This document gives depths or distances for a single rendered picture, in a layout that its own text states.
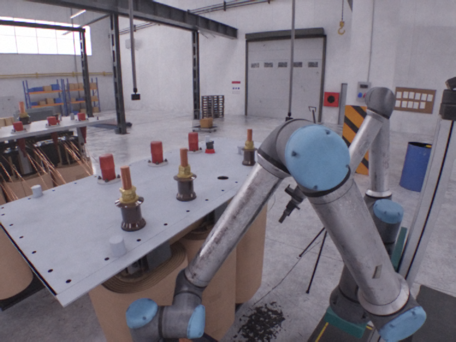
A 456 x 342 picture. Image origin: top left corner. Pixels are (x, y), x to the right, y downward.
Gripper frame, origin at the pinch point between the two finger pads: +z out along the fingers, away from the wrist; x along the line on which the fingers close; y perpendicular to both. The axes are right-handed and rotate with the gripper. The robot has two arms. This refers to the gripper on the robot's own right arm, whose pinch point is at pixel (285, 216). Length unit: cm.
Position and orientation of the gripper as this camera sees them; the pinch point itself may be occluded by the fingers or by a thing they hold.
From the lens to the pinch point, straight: 160.3
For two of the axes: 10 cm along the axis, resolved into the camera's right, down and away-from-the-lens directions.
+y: 7.5, 5.5, -3.7
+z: -4.0, 8.2, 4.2
